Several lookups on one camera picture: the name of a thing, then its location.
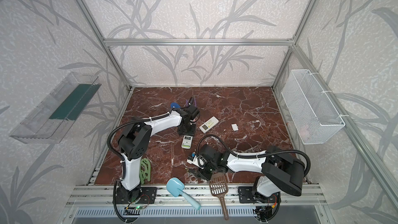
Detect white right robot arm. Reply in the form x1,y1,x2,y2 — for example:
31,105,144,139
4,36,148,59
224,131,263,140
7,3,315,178
187,134,311,198

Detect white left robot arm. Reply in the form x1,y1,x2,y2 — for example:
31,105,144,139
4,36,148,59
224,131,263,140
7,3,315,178
106,105,200,192

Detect purple toy rake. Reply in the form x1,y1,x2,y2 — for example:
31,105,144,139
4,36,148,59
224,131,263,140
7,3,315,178
186,98,197,106

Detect blue toy shovel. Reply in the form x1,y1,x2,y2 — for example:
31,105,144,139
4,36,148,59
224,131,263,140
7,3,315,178
171,102,181,111

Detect brown litter scoop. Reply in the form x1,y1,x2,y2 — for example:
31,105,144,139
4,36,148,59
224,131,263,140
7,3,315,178
209,173,229,220

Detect light blue plastic scoop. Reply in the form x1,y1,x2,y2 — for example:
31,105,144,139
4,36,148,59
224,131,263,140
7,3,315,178
166,177,201,211

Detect green plastic slotted tool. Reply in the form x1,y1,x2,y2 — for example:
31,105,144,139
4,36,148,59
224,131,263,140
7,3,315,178
140,158,151,184

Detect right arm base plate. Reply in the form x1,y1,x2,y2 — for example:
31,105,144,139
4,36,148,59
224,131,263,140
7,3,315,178
237,186,277,203

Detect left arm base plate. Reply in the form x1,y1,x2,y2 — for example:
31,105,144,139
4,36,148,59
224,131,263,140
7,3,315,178
113,187,157,205

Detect white wire mesh basket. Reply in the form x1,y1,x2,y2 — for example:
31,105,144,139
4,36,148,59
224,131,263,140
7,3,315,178
282,69,345,145

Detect aluminium front rail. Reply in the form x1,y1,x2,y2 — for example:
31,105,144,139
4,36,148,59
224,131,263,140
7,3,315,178
65,184,327,207

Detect clear plastic wall shelf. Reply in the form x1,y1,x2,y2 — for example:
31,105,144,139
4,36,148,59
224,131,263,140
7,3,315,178
10,72,102,144

